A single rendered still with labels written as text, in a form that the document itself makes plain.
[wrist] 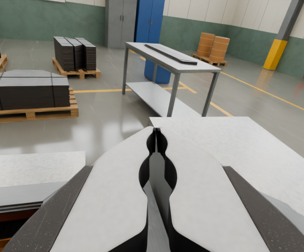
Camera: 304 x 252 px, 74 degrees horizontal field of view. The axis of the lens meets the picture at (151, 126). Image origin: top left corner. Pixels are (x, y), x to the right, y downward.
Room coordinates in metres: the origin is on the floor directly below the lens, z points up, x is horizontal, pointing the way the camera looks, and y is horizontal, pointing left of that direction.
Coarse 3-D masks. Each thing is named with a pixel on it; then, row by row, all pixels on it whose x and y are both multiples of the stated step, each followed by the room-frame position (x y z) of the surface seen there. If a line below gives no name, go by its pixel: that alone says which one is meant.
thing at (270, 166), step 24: (168, 120) 0.89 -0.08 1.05; (192, 120) 0.93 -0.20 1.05; (216, 120) 0.97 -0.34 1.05; (240, 120) 1.02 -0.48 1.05; (216, 144) 0.74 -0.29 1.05; (240, 144) 0.77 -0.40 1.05; (264, 144) 0.80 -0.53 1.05; (240, 168) 0.60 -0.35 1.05; (264, 168) 0.62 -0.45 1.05; (288, 168) 0.65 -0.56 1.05; (264, 192) 0.49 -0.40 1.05; (288, 192) 0.51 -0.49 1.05
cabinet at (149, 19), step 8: (144, 0) 8.41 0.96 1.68; (152, 0) 8.57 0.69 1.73; (160, 0) 8.73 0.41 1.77; (136, 8) 8.54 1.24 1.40; (144, 8) 8.43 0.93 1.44; (152, 8) 8.59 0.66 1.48; (160, 8) 8.75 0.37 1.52; (136, 16) 8.48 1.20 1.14; (144, 16) 8.45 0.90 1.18; (152, 16) 8.61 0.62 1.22; (160, 16) 8.78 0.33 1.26; (136, 24) 8.42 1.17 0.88; (144, 24) 8.46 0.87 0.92; (152, 24) 8.63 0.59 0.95; (160, 24) 8.80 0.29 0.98; (136, 32) 8.36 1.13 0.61; (144, 32) 8.48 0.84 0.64; (152, 32) 8.65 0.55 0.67; (136, 40) 8.33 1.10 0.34; (144, 40) 8.50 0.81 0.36; (152, 40) 8.67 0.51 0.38
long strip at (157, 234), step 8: (152, 192) 0.60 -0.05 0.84; (152, 200) 0.56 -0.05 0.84; (152, 208) 0.53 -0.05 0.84; (152, 216) 0.49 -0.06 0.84; (160, 216) 0.50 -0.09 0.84; (152, 224) 0.46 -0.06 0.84; (160, 224) 0.46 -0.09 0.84; (152, 232) 0.43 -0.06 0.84; (160, 232) 0.43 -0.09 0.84; (152, 240) 0.40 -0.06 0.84; (160, 240) 0.40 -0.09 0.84; (168, 240) 0.41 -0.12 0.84; (152, 248) 0.37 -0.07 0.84; (160, 248) 0.38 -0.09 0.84; (168, 248) 0.38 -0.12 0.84
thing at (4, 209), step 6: (12, 204) 0.45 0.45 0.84; (18, 204) 0.46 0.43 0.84; (24, 204) 0.46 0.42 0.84; (30, 204) 0.47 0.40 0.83; (36, 204) 0.47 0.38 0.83; (42, 204) 0.47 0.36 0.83; (0, 210) 0.43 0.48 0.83; (6, 210) 0.44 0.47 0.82; (12, 210) 0.44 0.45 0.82; (18, 210) 0.44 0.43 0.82; (24, 210) 0.45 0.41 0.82; (30, 210) 0.46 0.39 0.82
